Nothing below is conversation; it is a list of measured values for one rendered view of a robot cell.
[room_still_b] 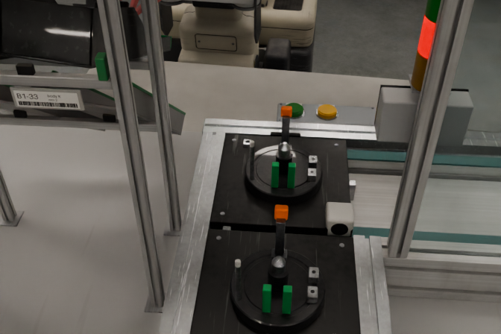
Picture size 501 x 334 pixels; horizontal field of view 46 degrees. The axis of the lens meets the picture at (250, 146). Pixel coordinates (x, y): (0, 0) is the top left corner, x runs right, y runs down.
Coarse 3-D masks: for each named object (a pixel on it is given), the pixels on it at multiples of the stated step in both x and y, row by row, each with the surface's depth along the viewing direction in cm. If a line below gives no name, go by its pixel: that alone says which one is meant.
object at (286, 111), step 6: (282, 108) 107; (288, 108) 107; (282, 114) 107; (288, 114) 107; (282, 120) 106; (288, 120) 106; (282, 126) 108; (288, 126) 108; (282, 132) 108; (288, 132) 108; (282, 138) 109; (288, 138) 109
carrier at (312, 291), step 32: (224, 256) 93; (256, 256) 91; (288, 256) 91; (320, 256) 93; (352, 256) 93; (224, 288) 89; (256, 288) 86; (288, 288) 80; (320, 288) 86; (352, 288) 89; (192, 320) 85; (224, 320) 85; (256, 320) 82; (288, 320) 82; (320, 320) 85; (352, 320) 85
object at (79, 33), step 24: (0, 0) 74; (24, 0) 74; (48, 0) 85; (0, 24) 75; (24, 24) 74; (48, 24) 74; (72, 24) 73; (96, 24) 73; (0, 48) 76; (24, 48) 75; (48, 48) 75; (72, 48) 74; (96, 48) 74; (144, 48) 89; (168, 48) 99
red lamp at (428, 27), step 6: (426, 18) 73; (426, 24) 72; (432, 24) 72; (426, 30) 73; (432, 30) 72; (420, 36) 75; (426, 36) 73; (432, 36) 72; (420, 42) 75; (426, 42) 73; (420, 48) 75; (426, 48) 74; (420, 54) 75; (426, 54) 74
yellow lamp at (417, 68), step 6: (420, 60) 75; (426, 60) 75; (414, 66) 78; (420, 66) 76; (414, 72) 78; (420, 72) 76; (414, 78) 78; (420, 78) 77; (414, 84) 78; (420, 84) 77; (420, 90) 77
